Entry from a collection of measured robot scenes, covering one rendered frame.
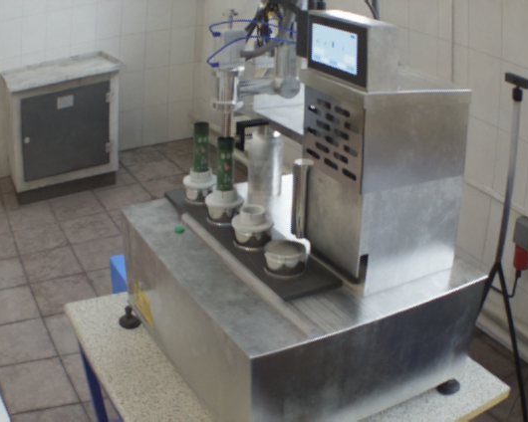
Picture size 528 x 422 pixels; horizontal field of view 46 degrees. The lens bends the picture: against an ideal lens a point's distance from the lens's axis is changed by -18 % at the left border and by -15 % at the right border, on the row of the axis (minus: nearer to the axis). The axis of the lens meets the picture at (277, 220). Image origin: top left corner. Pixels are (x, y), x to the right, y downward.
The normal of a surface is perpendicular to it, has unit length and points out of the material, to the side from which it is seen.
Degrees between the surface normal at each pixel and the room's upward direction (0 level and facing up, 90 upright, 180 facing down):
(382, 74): 90
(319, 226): 90
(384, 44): 90
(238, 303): 0
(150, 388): 0
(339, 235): 90
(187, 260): 0
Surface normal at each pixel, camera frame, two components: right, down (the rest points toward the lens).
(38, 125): 0.50, 0.37
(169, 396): 0.03, -0.91
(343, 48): -0.87, 0.18
